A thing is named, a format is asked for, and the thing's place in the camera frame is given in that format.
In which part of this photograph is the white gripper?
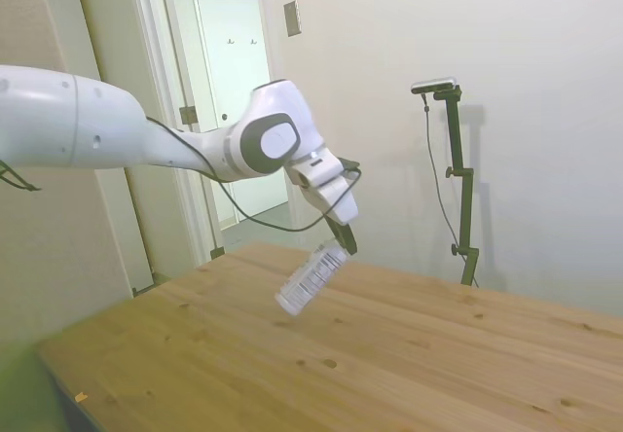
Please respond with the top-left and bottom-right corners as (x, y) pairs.
(290, 166), (362, 257)

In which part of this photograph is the water bottle with green cap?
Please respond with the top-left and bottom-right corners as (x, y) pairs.
(275, 236), (349, 317)

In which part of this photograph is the white closed door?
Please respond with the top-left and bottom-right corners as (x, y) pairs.
(192, 0), (289, 224)

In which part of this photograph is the beige open door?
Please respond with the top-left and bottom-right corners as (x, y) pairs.
(72, 0), (218, 300)

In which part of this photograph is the black articulated camera stand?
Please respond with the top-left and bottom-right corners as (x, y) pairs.
(431, 85), (481, 287)

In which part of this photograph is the grey exterior camera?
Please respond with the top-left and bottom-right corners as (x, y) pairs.
(411, 75), (458, 95)

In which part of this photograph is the white door frame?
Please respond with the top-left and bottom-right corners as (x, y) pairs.
(128, 0), (304, 249)

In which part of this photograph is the grey wall plate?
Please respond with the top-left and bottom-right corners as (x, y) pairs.
(283, 0), (303, 38)

